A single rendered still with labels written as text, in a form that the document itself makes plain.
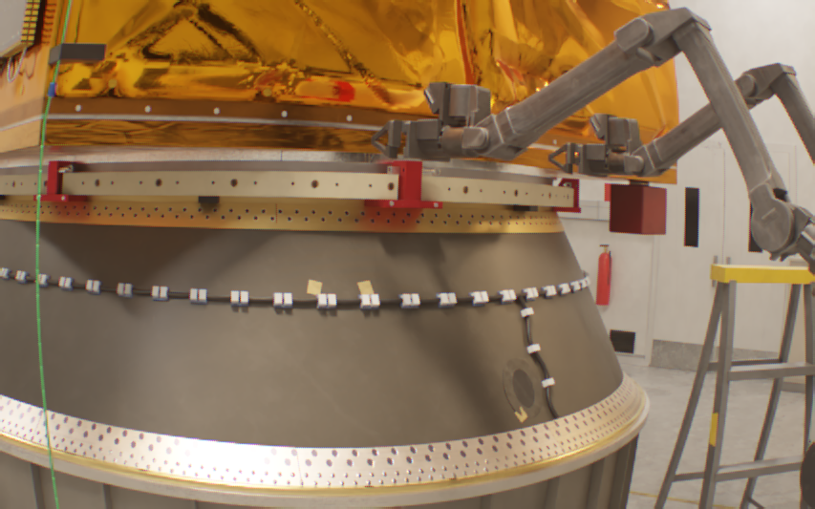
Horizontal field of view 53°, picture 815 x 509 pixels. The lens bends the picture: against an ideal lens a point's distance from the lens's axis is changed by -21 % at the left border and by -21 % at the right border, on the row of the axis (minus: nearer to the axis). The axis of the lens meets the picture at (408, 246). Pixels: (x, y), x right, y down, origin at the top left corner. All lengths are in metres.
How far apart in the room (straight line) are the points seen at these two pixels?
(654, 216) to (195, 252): 1.44
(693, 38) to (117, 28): 0.95
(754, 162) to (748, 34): 8.46
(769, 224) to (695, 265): 8.64
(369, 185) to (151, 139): 0.47
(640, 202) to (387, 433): 1.25
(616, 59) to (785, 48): 8.11
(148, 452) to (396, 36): 0.95
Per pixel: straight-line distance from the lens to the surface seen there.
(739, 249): 9.64
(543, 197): 2.20
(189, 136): 1.70
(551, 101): 1.57
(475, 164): 2.06
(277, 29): 1.75
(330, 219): 1.87
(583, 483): 2.12
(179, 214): 1.86
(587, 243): 10.79
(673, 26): 1.44
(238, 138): 1.75
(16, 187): 2.12
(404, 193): 1.88
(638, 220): 2.75
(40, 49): 1.62
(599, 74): 1.52
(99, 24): 1.59
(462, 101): 1.69
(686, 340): 10.02
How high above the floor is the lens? 1.68
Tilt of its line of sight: 3 degrees down
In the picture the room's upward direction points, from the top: 2 degrees clockwise
